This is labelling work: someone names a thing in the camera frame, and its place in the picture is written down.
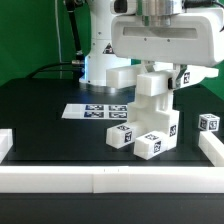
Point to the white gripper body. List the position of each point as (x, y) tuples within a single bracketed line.
[(193, 38)]

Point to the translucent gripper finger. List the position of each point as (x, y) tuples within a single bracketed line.
[(148, 66), (174, 82)]

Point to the white chair back part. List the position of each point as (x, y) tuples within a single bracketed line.
[(155, 83)]

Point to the white chair seat plate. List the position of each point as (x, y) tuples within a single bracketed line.
[(156, 113)]

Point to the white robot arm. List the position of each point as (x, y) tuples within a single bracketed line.
[(155, 13)]

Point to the white tagged cube far right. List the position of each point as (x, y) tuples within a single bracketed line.
[(208, 122)]

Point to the paper sheet with tags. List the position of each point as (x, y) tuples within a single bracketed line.
[(95, 111)]

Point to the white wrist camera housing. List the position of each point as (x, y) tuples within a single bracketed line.
[(128, 7)]

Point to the white left fence rail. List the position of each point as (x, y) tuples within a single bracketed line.
[(6, 142)]

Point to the white front fence rail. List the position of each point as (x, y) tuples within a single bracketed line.
[(115, 179)]

